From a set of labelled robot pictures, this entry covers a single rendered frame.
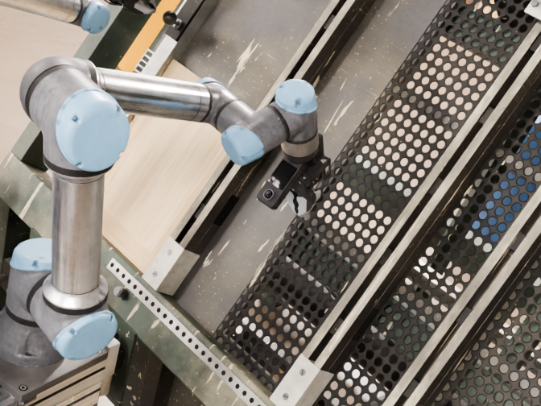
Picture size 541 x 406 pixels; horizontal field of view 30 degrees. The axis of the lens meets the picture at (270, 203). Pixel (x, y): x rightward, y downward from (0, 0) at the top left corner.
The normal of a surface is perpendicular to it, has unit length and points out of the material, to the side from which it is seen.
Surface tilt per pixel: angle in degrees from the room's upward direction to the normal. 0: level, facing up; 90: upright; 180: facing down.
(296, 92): 28
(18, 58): 0
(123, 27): 90
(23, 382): 0
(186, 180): 60
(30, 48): 0
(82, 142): 82
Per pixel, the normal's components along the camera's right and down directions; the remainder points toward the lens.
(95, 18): 0.72, 0.49
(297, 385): -0.51, -0.27
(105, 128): 0.61, 0.40
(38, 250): 0.15, -0.90
